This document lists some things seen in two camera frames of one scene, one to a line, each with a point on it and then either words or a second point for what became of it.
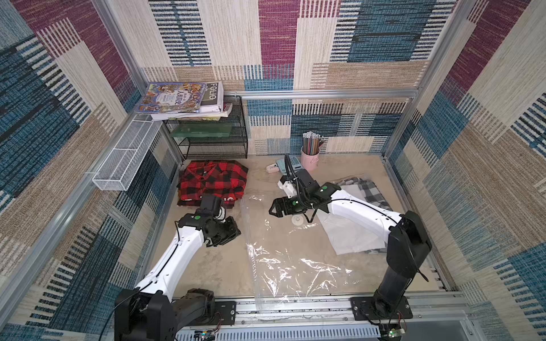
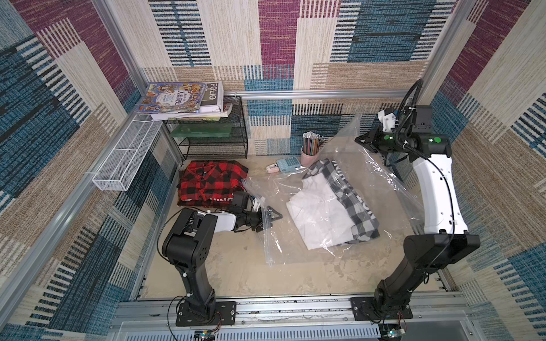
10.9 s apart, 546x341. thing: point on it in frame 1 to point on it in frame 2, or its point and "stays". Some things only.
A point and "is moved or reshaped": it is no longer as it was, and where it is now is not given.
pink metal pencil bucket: [309, 162] stays
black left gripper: [232, 231] to [260, 224]
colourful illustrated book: [172, 96] stays
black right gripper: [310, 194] to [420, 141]
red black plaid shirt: [222, 177] stays
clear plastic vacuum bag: [323, 256] is moved or reshaped
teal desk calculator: [295, 163] stays
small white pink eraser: [272, 168] stays
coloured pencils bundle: [311, 143] stays
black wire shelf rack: [224, 138] stays
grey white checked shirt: [370, 190] to [364, 224]
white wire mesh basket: [119, 168] stays
